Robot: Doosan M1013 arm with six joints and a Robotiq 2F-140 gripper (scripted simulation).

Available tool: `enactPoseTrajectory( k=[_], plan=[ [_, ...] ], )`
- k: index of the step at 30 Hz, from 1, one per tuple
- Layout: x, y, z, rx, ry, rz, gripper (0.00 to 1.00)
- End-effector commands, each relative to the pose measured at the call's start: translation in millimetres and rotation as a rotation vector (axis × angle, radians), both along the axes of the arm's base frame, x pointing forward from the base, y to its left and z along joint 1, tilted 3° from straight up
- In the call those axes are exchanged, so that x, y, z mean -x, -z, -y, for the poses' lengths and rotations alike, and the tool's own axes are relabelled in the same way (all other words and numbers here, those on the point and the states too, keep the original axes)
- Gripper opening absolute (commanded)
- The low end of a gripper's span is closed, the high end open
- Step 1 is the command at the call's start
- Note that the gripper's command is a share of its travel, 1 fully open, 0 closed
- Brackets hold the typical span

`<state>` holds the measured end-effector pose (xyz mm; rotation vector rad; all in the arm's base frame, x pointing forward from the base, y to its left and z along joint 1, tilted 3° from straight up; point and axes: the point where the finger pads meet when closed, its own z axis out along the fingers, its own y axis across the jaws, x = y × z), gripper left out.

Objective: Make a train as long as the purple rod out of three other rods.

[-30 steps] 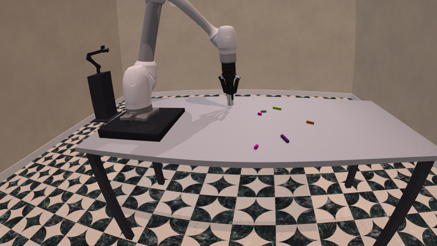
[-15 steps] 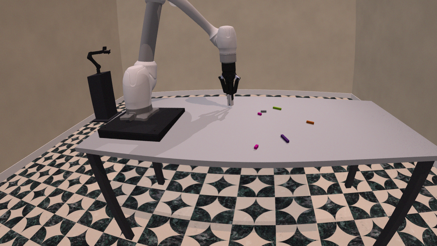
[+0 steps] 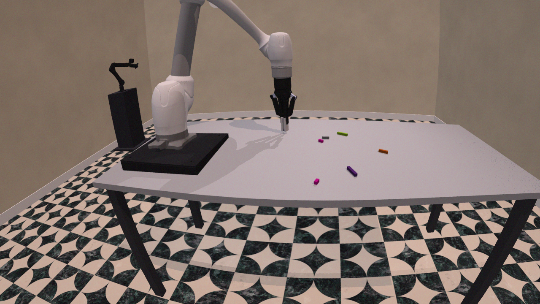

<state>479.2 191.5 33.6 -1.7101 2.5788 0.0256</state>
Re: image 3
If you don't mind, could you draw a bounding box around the purple rod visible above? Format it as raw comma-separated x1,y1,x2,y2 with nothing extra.
347,166,357,177

